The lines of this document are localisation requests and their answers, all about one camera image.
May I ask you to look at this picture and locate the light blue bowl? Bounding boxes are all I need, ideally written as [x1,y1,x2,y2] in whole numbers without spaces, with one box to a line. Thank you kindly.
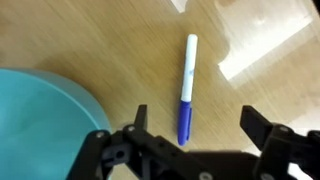
[0,68,113,180]

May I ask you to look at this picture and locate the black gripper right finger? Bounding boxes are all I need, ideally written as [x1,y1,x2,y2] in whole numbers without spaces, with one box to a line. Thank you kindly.
[239,105,320,180]

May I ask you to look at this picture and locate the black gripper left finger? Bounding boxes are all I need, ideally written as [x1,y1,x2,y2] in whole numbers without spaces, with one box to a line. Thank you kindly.
[67,104,188,180]

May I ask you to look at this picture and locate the blue and white pen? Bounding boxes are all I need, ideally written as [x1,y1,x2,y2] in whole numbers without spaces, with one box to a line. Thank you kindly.
[177,33,199,147]

